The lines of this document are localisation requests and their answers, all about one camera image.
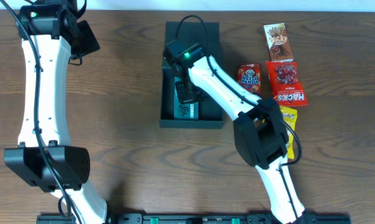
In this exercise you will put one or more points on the yellow Hacks candy bag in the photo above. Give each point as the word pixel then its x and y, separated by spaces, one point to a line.
pixel 290 117

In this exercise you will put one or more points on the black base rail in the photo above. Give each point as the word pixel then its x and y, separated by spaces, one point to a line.
pixel 254 218

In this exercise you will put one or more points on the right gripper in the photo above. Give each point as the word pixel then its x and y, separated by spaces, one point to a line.
pixel 188 93

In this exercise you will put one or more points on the red Hacks candy bag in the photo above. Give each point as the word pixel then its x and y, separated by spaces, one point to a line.
pixel 286 87

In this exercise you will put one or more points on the teal Chunkies cookie box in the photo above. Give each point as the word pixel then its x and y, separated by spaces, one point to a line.
pixel 188 111

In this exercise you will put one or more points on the red Hello Panda box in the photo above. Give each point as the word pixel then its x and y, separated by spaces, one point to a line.
pixel 249 77

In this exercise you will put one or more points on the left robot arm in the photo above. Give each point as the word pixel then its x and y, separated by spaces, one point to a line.
pixel 54 36

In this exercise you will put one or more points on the brown Pocky box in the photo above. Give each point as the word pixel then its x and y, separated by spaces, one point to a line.
pixel 278 42

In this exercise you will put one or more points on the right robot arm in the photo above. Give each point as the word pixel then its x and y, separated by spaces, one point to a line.
pixel 260 132

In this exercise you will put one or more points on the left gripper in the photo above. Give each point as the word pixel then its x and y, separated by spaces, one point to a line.
pixel 86 38

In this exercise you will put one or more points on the dark green gift box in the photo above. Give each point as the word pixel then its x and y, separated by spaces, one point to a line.
pixel 210 114

